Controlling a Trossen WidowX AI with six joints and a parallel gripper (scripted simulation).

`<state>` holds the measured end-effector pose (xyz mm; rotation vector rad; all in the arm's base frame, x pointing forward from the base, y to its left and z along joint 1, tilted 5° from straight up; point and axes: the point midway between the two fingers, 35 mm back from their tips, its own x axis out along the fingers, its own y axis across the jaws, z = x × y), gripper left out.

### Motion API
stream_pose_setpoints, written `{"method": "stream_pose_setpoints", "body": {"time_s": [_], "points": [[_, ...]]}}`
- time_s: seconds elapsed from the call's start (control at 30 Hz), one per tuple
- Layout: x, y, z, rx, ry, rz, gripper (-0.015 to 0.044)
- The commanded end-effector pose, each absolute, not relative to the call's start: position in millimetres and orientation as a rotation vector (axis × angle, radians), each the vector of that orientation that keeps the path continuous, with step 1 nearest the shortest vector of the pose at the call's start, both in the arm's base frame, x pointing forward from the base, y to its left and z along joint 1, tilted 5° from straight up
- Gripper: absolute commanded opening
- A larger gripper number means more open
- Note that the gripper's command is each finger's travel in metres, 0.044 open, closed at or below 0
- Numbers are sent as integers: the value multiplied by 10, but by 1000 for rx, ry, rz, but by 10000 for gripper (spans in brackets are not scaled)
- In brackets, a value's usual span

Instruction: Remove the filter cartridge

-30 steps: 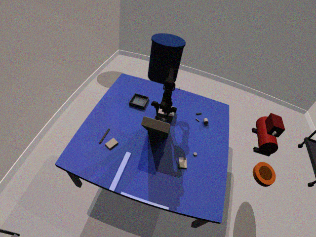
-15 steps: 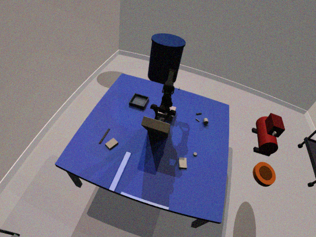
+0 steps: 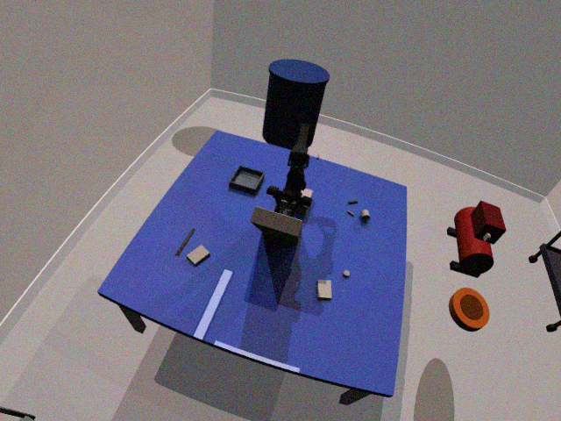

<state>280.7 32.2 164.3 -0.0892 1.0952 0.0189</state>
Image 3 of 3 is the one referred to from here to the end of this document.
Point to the tan flat square block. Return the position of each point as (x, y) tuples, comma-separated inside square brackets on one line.
[(198, 255), (324, 289)]

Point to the dark grey narrow bar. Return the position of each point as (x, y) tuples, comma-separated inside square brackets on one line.
[(185, 241)]

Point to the tan service panel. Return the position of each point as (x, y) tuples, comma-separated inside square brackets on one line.
[(277, 224)]

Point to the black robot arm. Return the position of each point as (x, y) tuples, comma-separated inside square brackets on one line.
[(298, 158)]

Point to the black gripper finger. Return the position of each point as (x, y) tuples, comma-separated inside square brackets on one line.
[(294, 209), (278, 203)]

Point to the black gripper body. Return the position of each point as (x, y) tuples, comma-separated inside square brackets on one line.
[(274, 191)]

